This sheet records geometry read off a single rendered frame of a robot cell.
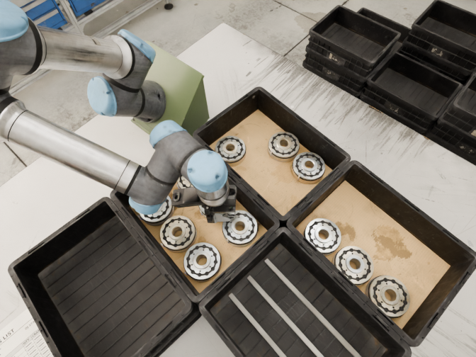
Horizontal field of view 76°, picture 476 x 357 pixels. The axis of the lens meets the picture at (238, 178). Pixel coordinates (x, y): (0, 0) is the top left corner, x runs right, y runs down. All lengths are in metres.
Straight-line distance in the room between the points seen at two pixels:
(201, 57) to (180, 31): 1.36
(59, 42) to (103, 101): 0.28
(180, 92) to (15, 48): 0.55
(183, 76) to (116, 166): 0.51
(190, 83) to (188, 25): 1.88
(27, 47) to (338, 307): 0.91
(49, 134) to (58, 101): 1.96
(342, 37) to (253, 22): 1.09
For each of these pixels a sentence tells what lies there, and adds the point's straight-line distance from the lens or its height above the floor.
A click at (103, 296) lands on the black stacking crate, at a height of 0.83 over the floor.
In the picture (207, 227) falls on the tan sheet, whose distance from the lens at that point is 0.94.
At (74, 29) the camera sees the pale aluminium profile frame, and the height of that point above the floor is 0.27.
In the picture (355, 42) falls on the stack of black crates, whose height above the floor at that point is 0.49.
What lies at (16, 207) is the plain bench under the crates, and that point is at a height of 0.70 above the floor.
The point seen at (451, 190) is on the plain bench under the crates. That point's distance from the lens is 1.34.
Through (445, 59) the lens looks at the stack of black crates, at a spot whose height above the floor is 0.49.
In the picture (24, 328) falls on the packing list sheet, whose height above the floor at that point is 0.70.
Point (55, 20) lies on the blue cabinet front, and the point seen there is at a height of 0.38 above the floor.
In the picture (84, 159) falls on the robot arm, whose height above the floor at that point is 1.17.
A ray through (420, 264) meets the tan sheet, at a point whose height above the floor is 0.83.
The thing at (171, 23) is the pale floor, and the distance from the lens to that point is 3.02.
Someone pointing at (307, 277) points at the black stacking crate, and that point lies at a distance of 0.91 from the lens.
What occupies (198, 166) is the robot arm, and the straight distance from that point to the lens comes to 0.59.
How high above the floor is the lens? 1.71
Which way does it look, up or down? 62 degrees down
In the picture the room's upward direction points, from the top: 3 degrees counter-clockwise
